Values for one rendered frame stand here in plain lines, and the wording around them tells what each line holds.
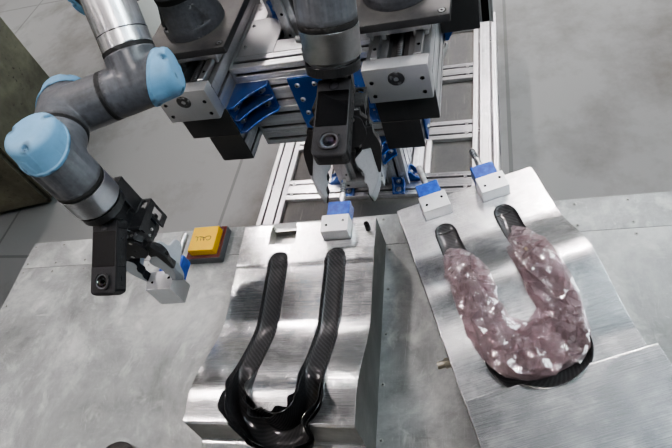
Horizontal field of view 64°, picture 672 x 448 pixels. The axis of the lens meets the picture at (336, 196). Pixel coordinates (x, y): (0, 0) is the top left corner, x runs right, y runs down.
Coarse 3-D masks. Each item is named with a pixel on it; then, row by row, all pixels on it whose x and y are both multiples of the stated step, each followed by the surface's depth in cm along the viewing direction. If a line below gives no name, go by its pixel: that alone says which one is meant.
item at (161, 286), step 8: (184, 240) 101; (184, 248) 100; (184, 256) 97; (184, 264) 97; (152, 272) 95; (160, 272) 94; (184, 272) 97; (152, 280) 94; (160, 280) 93; (168, 280) 92; (176, 280) 93; (184, 280) 96; (152, 288) 92; (160, 288) 92; (168, 288) 91; (176, 288) 93; (184, 288) 95; (160, 296) 94; (168, 296) 94; (176, 296) 93; (184, 296) 95
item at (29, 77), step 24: (0, 24) 254; (0, 48) 251; (24, 48) 268; (0, 72) 249; (24, 72) 265; (0, 96) 246; (24, 96) 262; (0, 120) 243; (0, 144) 241; (0, 168) 247; (0, 192) 260; (24, 192) 261; (48, 192) 266
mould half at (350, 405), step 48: (336, 240) 96; (384, 240) 102; (240, 288) 96; (288, 288) 93; (240, 336) 89; (288, 336) 87; (192, 384) 81; (288, 384) 77; (336, 384) 75; (336, 432) 74
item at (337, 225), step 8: (344, 184) 104; (344, 192) 103; (344, 200) 101; (328, 208) 99; (336, 208) 99; (344, 208) 98; (352, 208) 100; (328, 216) 97; (336, 216) 96; (344, 216) 96; (352, 216) 100; (328, 224) 95; (336, 224) 95; (344, 224) 94; (352, 224) 98; (320, 232) 95; (328, 232) 95; (336, 232) 95; (344, 232) 94; (328, 240) 97
